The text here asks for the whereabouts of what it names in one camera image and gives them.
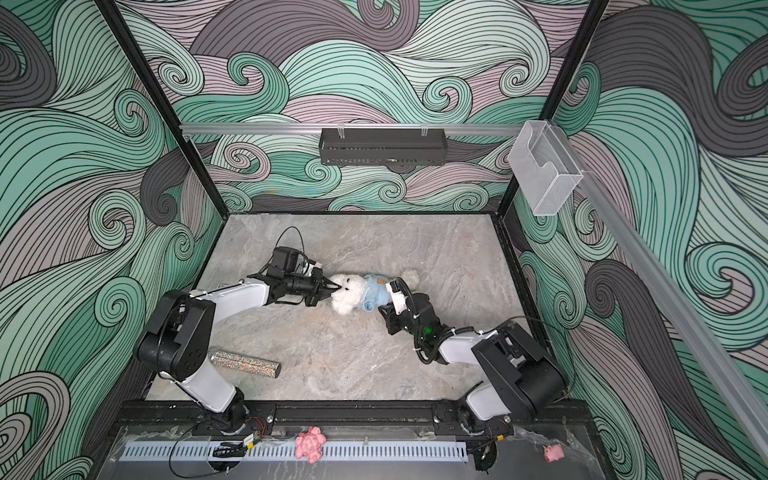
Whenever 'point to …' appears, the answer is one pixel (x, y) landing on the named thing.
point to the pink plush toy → (310, 444)
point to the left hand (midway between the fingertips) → (344, 287)
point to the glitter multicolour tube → (251, 365)
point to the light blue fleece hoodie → (375, 293)
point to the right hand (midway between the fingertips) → (382, 307)
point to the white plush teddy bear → (352, 289)
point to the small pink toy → (553, 453)
